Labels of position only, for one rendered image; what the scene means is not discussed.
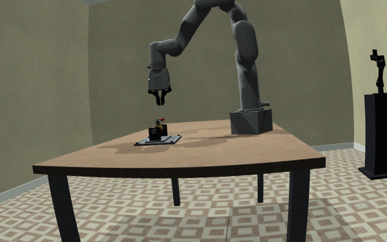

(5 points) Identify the pipe valve with red-tipped lever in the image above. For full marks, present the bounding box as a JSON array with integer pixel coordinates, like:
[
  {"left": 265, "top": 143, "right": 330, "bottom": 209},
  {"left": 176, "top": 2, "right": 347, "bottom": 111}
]
[{"left": 145, "top": 118, "right": 172, "bottom": 143}]

